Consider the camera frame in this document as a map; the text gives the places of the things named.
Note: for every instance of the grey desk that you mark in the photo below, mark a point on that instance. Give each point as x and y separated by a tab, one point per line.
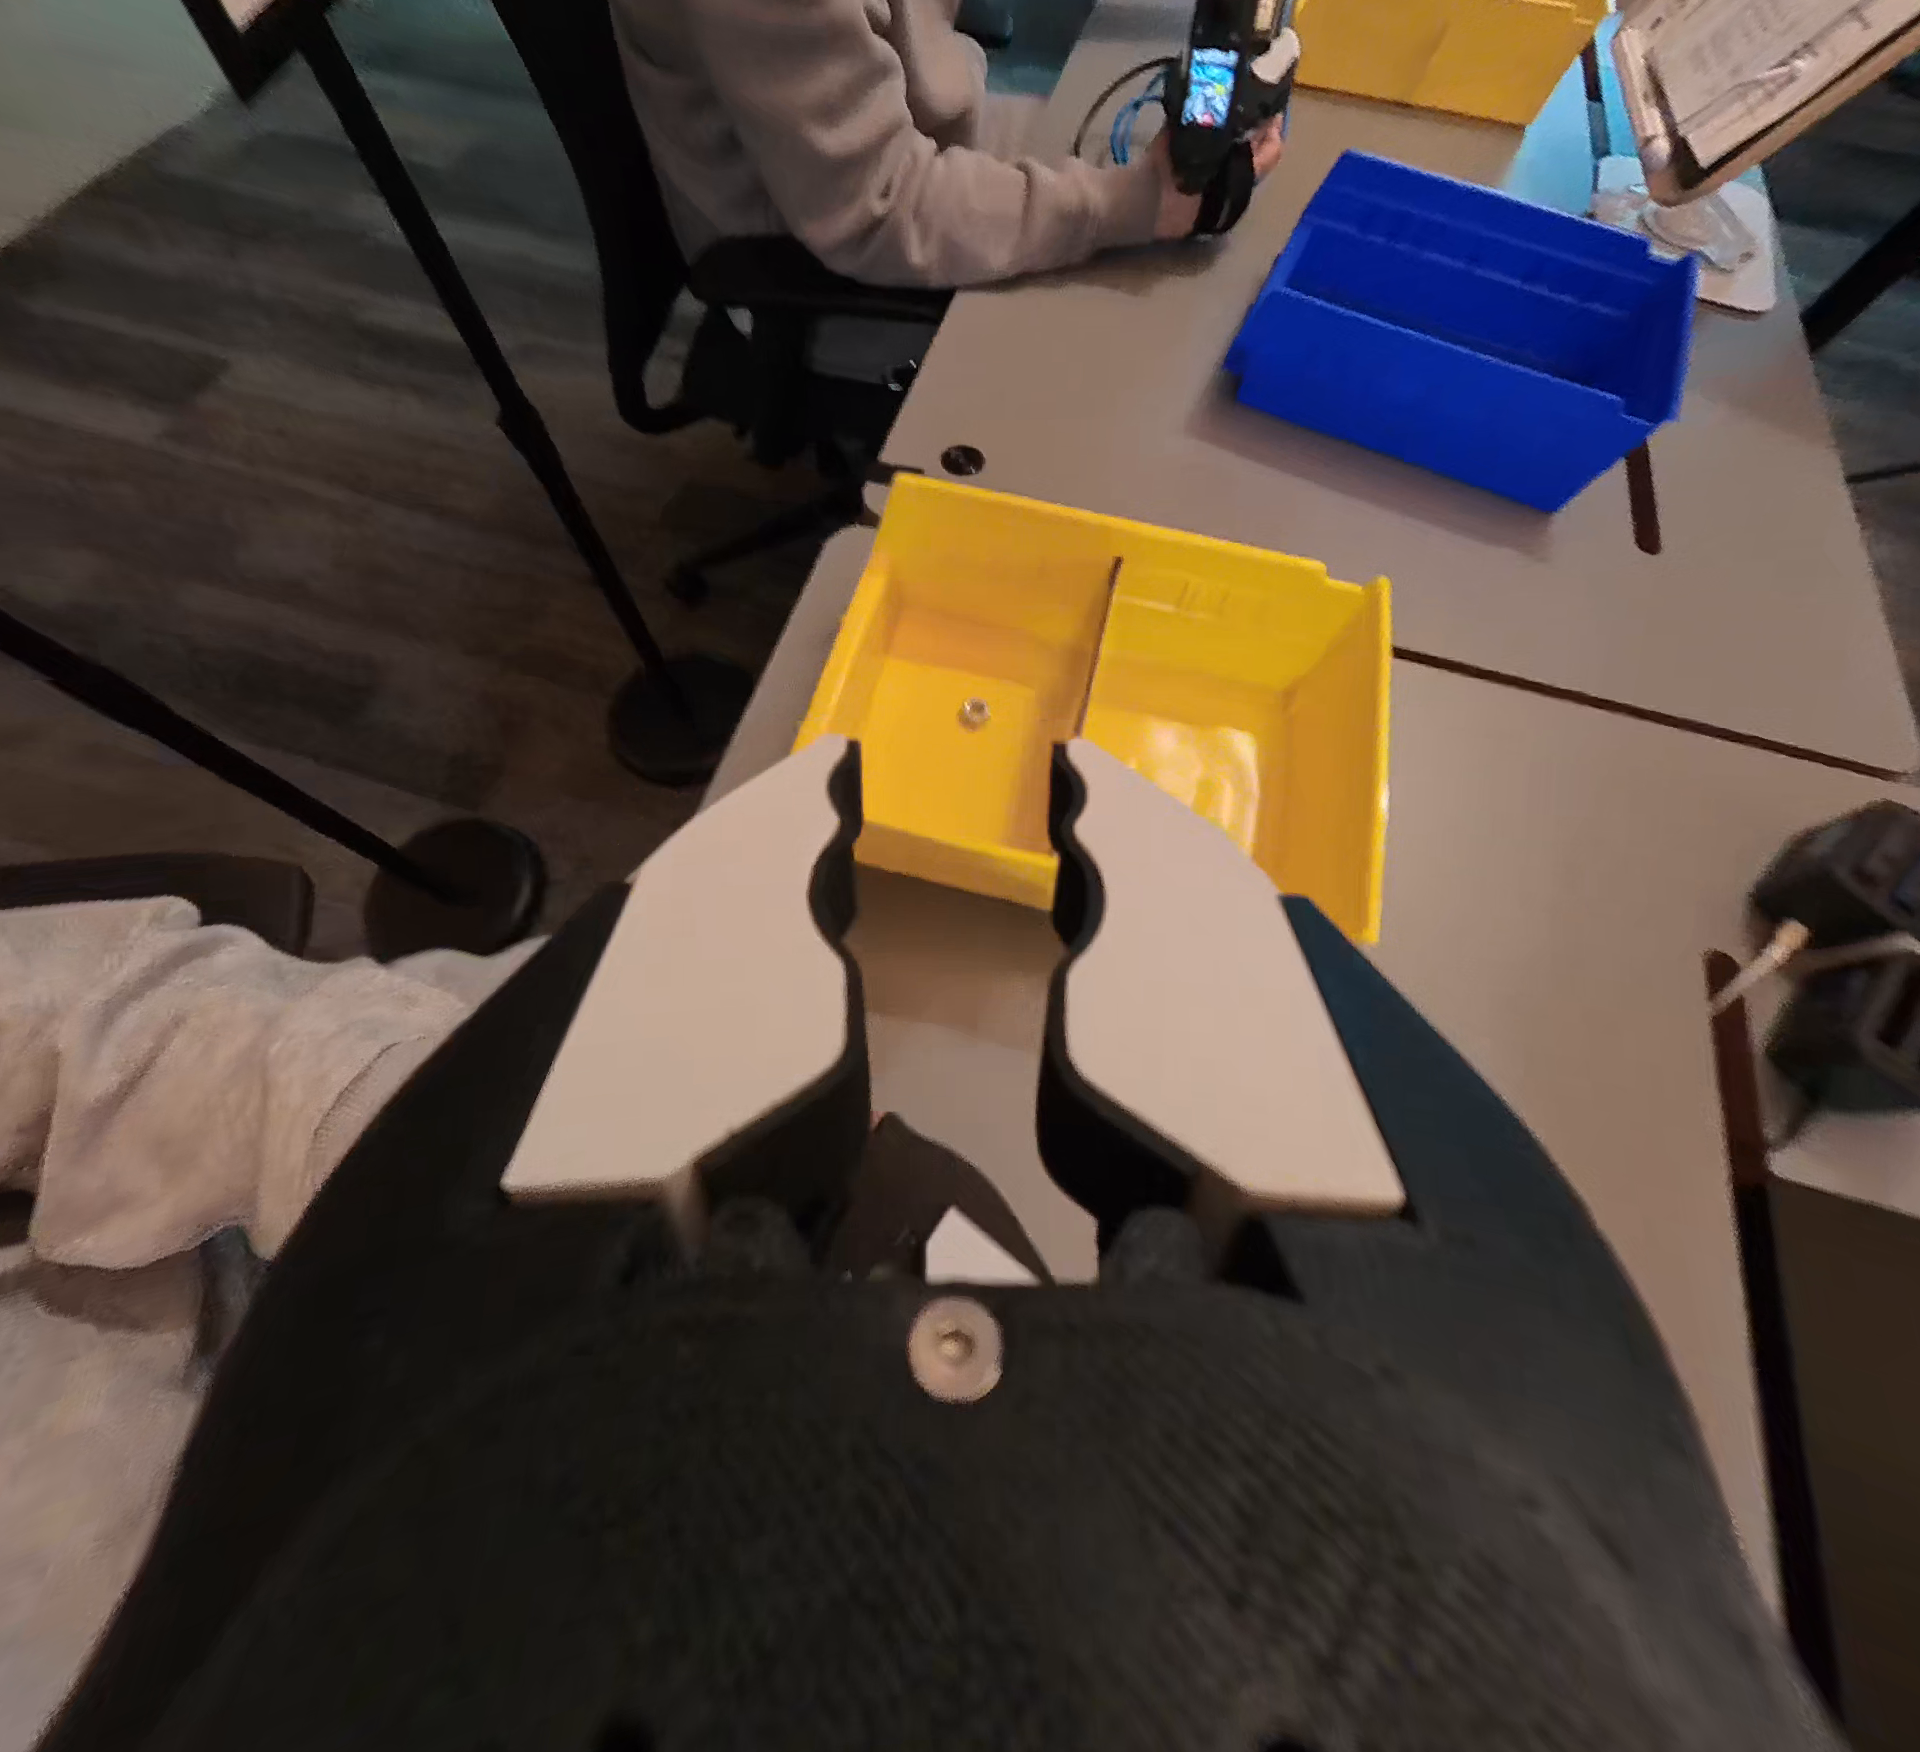
1575	807

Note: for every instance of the black chair armrest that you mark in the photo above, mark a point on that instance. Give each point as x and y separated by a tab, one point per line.
151	900

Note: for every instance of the yellow bin with divider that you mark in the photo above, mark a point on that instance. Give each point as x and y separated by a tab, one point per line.
1201	673

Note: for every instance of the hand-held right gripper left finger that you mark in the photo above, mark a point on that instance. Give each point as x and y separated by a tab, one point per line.
704	1002

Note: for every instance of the black charging dock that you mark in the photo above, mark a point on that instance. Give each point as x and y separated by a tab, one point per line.
1845	1032

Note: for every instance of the blue plastic bin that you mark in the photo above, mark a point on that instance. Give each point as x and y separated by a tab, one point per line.
1411	387

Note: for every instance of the yellow plastic bin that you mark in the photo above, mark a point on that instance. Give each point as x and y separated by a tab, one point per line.
1485	57

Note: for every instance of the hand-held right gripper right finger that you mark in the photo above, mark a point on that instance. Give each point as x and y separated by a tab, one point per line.
1214	1032

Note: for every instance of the black office chair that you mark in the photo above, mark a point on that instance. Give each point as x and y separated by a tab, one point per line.
780	312

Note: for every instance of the person's grey sweatshirt torso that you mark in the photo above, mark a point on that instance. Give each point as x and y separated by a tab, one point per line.
151	1107

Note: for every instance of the wooden document stand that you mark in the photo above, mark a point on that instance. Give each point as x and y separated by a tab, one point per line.
1771	13

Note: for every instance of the black stanchion post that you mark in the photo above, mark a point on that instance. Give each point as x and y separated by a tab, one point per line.
464	883

